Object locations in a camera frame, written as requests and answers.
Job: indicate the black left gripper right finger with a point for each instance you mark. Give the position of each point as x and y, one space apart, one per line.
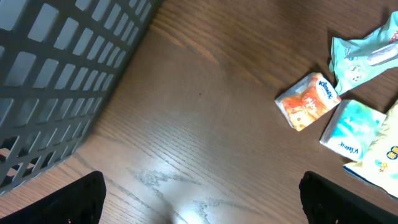
326 202

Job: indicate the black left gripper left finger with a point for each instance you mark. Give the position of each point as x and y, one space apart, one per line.
80 202

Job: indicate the large yellow wipes pack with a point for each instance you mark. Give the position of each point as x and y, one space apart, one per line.
379 164

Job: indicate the teal Kleenex tissue pack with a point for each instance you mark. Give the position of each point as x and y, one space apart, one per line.
352 129

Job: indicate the orange Kleenex tissue pack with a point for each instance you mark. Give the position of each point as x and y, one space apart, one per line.
307 100

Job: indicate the teal crinkled snack pack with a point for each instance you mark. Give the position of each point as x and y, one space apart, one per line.
357 61

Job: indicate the dark grey plastic basket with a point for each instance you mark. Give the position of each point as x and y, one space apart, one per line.
60 61

